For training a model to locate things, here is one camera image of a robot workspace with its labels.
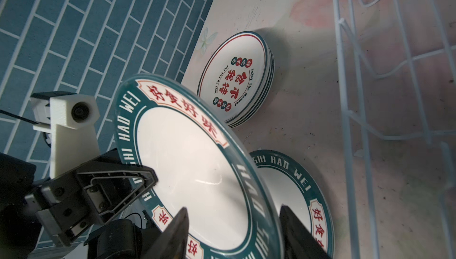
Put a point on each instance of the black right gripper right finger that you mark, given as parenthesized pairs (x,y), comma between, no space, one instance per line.
(298,241)

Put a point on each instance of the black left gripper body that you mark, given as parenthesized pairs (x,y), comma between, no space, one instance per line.
(20,228)

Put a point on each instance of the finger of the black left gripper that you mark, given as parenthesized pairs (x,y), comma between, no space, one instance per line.
(93,193)

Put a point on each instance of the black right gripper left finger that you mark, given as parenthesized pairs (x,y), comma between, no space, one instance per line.
(169,244)

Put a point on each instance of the green rim small plate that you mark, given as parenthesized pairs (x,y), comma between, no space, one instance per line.
(200,166)
(290,184)

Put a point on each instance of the large red character plate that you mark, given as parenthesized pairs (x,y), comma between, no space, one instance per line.
(232,78)
(270,84)

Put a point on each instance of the white wire dish rack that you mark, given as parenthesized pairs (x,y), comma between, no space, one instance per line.
(396,62)

